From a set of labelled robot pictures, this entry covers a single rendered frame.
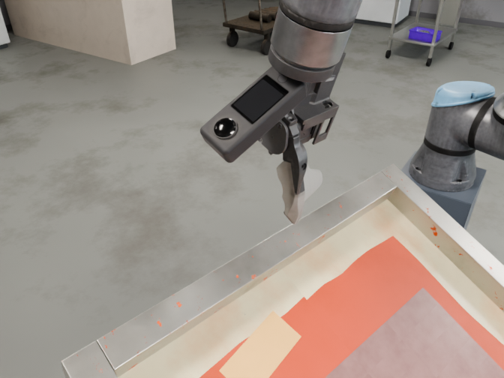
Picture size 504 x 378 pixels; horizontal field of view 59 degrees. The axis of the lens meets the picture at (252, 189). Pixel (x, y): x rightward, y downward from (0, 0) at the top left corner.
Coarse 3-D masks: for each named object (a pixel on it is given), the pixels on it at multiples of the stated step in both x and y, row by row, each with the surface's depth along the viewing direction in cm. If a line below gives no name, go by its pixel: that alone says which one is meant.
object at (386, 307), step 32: (384, 256) 68; (320, 288) 62; (352, 288) 63; (384, 288) 64; (416, 288) 66; (352, 320) 60; (384, 320) 61; (416, 320) 62; (448, 320) 64; (352, 352) 57; (384, 352) 58; (416, 352) 59; (448, 352) 61; (480, 352) 62
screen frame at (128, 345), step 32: (352, 192) 70; (384, 192) 72; (416, 192) 74; (320, 224) 64; (416, 224) 73; (448, 224) 71; (256, 256) 58; (288, 256) 59; (448, 256) 71; (480, 256) 68; (192, 288) 53; (224, 288) 54; (480, 288) 69; (160, 320) 50; (192, 320) 51; (96, 352) 46; (128, 352) 47
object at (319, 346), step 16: (304, 304) 60; (288, 320) 58; (304, 320) 58; (320, 320) 59; (304, 336) 57; (320, 336) 57; (336, 336) 58; (304, 352) 55; (320, 352) 56; (336, 352) 56; (288, 368) 54; (304, 368) 54; (320, 368) 55; (336, 368) 55; (352, 368) 56
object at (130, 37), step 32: (32, 0) 592; (64, 0) 556; (96, 0) 525; (128, 0) 510; (160, 0) 550; (32, 32) 626; (64, 32) 586; (96, 32) 551; (128, 32) 524; (160, 32) 567
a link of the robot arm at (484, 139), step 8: (496, 104) 88; (488, 112) 91; (496, 112) 87; (488, 120) 91; (496, 120) 88; (480, 128) 92; (488, 128) 91; (496, 128) 89; (480, 136) 93; (488, 136) 91; (496, 136) 90; (480, 144) 94; (488, 144) 92; (496, 144) 91; (488, 152) 94; (496, 152) 92
